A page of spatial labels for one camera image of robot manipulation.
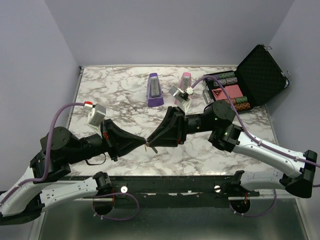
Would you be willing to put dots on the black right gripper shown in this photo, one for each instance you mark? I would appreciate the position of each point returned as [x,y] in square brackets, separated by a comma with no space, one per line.
[166,135]

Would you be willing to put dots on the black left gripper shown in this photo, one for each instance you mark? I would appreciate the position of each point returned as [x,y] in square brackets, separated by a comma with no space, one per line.
[118,141]

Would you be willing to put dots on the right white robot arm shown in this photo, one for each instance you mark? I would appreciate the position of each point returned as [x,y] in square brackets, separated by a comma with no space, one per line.
[294,171]

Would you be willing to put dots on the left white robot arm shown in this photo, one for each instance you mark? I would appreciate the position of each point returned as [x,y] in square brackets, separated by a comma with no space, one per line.
[30,197]

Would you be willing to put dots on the purple metronome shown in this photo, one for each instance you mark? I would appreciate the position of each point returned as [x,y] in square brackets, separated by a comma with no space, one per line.
[154,94]

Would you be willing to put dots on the pink metronome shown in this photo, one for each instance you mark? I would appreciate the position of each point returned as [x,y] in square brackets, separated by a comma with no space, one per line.
[185,81]

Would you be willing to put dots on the red-backed card deck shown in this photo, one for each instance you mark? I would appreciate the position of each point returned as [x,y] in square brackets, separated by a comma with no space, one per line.
[219,94]

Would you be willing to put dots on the pink card deck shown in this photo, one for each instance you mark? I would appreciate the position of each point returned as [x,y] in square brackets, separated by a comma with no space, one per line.
[234,91]

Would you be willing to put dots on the black poker chip case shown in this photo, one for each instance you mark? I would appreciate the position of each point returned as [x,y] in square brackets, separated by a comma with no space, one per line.
[258,76]

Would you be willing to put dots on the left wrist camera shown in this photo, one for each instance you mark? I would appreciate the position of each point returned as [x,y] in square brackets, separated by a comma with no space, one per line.
[96,117]

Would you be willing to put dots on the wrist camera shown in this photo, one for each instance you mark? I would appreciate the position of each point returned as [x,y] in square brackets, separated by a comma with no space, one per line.
[96,117]
[183,97]

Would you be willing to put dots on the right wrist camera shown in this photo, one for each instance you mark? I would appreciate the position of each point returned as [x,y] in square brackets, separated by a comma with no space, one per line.
[183,97]

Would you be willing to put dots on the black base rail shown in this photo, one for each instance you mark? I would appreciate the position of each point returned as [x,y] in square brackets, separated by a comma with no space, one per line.
[161,192]

